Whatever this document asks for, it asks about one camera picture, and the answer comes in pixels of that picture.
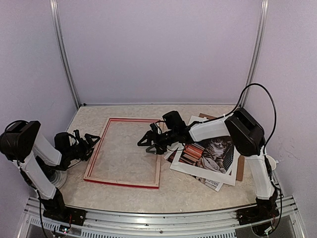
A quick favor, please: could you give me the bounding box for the white plate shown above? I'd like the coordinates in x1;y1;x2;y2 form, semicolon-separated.
49;171;68;189

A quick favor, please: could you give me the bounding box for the brown backing board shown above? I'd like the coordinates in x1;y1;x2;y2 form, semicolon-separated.
199;113;245;181

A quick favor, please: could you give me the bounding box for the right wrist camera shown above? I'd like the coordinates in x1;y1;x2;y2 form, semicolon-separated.
162;111;186;130

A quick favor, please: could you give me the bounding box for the red wooden picture frame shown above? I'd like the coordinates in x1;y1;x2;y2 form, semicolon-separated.
83;118;164;189

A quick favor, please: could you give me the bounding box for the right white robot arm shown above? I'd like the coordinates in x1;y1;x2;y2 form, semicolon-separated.
137;108;278;220

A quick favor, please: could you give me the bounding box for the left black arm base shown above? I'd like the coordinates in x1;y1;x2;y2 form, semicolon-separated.
41;199;87;226

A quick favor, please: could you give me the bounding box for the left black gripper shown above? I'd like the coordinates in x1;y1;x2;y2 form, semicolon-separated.
65;133;100;161

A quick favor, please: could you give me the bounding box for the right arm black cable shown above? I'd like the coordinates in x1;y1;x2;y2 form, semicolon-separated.
237;82;277;149

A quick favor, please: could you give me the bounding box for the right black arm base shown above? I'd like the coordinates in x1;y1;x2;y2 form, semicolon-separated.
236;191;280;225

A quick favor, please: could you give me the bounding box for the white mat board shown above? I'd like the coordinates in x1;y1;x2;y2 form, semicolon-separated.
170;116;240;186

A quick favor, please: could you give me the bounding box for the cat photo print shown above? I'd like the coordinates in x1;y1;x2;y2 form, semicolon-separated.
164;135;237;191

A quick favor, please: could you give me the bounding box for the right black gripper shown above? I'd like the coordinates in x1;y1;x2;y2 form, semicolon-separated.
137;128;177;155

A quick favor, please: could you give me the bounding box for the aluminium front rail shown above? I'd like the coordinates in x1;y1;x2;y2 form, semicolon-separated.
15;196;307;238

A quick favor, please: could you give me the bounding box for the left aluminium corner post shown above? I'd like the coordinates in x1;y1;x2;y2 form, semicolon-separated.
50;0;81;109

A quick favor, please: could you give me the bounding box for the right aluminium corner post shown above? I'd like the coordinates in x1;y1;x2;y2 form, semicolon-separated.
240;0;269;107

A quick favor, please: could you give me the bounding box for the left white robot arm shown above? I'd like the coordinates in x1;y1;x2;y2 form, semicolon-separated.
0;120;101;221

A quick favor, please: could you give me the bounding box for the aluminium corner post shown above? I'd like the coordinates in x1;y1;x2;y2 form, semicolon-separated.
50;0;81;109
240;0;269;107

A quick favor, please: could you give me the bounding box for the light blue paper cup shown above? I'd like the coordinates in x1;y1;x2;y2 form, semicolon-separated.
266;155;279;171

